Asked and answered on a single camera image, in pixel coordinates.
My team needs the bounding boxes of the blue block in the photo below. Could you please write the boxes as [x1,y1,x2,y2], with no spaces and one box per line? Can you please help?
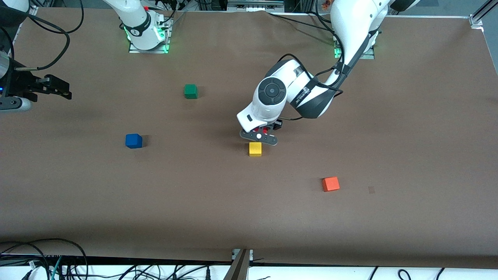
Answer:
[125,133,143,149]

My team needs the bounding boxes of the orange block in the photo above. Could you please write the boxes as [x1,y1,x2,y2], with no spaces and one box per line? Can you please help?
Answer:
[322,177,340,193]

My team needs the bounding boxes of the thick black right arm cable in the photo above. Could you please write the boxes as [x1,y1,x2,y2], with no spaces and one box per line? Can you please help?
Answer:
[0,10,71,71]

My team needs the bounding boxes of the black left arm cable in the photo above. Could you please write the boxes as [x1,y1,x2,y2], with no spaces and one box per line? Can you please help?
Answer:
[277,54,347,121]

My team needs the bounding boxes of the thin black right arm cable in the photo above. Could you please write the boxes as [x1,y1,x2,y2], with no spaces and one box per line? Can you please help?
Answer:
[33,0,84,34]

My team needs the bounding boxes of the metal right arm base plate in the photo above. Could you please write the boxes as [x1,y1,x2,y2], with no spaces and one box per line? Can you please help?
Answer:
[128,16,172,54]

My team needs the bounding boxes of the black base cable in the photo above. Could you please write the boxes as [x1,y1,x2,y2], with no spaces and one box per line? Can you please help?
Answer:
[267,12,335,32]

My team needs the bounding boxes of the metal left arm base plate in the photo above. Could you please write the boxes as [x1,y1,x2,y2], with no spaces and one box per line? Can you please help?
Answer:
[334,39,376,60]

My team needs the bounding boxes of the silver aluminium frame rail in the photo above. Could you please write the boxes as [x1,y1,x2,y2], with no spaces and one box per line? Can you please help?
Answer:
[228,0,284,11]

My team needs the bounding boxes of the black looped cable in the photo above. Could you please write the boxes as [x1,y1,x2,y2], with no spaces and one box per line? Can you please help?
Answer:
[0,238,88,280]

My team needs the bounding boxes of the green cable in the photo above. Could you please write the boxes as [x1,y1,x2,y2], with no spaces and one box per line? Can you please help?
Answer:
[50,256,63,280]

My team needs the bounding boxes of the silver aluminium frame corner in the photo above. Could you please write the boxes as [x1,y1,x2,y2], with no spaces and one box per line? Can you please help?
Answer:
[469,0,498,30]

